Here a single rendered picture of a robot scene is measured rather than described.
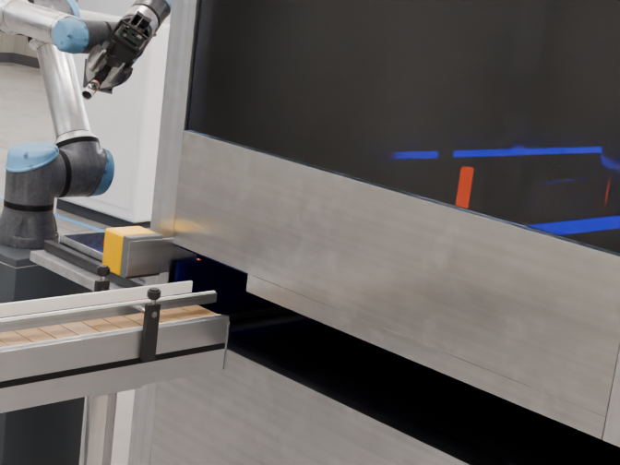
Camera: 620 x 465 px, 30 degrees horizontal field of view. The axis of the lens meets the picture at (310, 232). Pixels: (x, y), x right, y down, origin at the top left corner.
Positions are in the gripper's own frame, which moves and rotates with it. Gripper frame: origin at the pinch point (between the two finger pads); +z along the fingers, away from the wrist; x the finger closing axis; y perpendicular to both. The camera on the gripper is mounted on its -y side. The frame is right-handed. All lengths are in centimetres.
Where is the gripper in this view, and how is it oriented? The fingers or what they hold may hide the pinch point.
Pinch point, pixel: (95, 84)
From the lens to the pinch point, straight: 241.0
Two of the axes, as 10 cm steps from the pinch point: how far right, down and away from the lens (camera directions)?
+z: -2.4, 6.1, -7.5
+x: 8.1, 5.6, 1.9
